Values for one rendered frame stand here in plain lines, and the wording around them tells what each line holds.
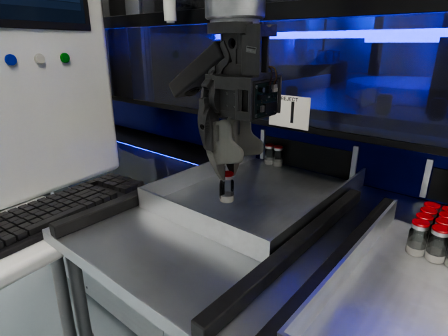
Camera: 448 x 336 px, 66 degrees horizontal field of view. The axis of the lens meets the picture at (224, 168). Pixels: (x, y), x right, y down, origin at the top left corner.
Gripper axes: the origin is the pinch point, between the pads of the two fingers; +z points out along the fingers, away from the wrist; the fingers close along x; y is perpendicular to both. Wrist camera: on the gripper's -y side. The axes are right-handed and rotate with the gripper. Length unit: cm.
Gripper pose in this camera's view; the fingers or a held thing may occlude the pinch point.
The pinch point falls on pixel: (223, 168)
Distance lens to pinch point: 51.5
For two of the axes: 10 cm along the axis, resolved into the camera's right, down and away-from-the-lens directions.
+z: 0.1, 9.4, 3.5
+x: 6.4, -2.7, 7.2
